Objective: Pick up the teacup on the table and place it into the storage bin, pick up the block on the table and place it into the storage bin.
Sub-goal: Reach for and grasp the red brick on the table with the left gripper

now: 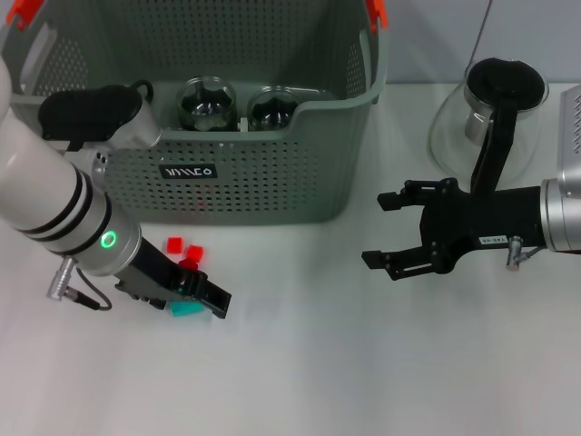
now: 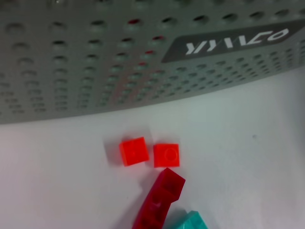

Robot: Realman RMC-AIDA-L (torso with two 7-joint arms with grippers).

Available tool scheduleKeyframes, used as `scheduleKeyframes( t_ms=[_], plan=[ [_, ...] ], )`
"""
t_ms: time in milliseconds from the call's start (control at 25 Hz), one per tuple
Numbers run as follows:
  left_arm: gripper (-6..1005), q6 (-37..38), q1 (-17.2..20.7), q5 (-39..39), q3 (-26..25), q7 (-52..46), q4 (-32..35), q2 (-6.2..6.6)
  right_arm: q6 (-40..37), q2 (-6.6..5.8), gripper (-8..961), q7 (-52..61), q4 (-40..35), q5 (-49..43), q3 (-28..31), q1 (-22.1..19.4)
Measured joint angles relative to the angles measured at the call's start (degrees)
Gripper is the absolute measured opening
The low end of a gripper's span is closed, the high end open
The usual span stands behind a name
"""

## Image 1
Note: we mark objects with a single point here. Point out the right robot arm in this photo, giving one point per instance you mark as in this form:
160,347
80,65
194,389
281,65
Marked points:
563,218

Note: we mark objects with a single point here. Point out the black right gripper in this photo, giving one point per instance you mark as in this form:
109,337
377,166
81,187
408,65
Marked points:
481,218

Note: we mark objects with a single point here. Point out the teal square brick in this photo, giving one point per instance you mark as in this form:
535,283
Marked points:
184,310

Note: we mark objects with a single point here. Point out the glass carafe black lid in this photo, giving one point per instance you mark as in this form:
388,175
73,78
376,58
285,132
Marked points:
504,82

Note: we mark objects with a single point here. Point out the black clay teapot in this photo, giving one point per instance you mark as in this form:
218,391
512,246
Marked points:
146,86

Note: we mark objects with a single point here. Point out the small red square brick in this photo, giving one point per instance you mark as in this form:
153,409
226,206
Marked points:
195,253
174,246

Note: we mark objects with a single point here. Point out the grey perforated storage basket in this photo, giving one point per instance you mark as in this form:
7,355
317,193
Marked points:
272,181

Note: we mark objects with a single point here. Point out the dark red long brick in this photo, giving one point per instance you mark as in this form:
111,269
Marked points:
187,264

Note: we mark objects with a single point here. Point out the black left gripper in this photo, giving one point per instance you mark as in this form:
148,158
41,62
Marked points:
150,277

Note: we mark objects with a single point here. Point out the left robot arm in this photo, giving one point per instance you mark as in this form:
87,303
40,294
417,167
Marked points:
41,181

